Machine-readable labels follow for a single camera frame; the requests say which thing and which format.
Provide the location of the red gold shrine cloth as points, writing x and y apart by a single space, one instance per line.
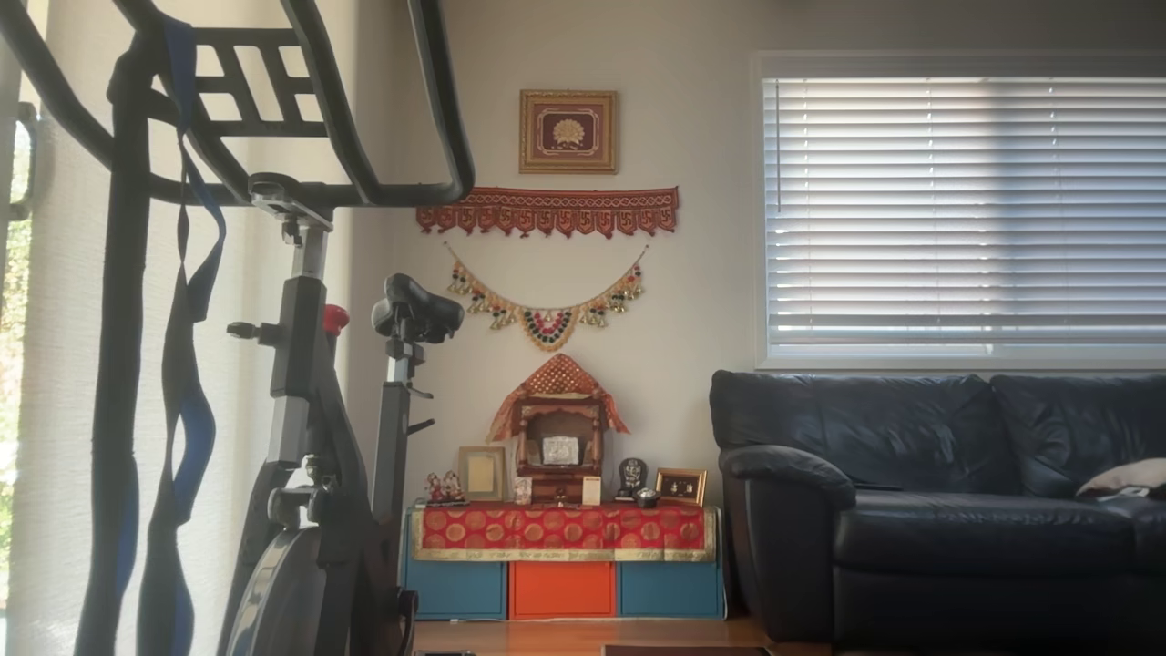
557 375

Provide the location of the silver shrine plaque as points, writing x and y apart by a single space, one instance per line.
560 449

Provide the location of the dark idol plaque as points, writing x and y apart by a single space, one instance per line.
630 476

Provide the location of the small wooden shrine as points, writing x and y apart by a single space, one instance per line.
557 487

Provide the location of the small white picture card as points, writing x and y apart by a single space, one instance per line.
591 491
522 491

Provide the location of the small black bowl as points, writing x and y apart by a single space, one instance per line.
646 498

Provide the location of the red gold table runner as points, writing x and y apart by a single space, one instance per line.
560 531

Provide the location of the colourful deity figurines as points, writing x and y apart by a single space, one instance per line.
444 489

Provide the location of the orange storage bin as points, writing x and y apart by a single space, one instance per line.
562 590

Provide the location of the blue storage bin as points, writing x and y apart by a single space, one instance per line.
455 590
669 590

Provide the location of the black grey exercise bike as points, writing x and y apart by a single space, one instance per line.
301 364

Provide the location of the dark floor rug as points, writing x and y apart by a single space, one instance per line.
683 650

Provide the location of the black leather sofa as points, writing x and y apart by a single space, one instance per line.
911 538

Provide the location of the white window blinds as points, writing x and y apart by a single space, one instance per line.
956 219

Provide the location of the blue black resistance band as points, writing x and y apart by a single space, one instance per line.
182 410

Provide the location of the white sheer curtain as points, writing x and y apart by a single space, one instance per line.
64 410

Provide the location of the white cushion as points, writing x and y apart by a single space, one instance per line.
1130 476

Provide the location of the beaded wall garland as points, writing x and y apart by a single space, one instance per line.
547 326

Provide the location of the red embroidered wall valance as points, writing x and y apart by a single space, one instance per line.
547 210

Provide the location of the beige photo frame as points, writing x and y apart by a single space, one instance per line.
481 474

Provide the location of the gold photo frame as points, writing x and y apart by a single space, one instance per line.
680 486

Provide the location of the gold framed wall picture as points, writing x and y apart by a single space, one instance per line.
568 132

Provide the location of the white window frame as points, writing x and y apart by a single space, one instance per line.
758 228

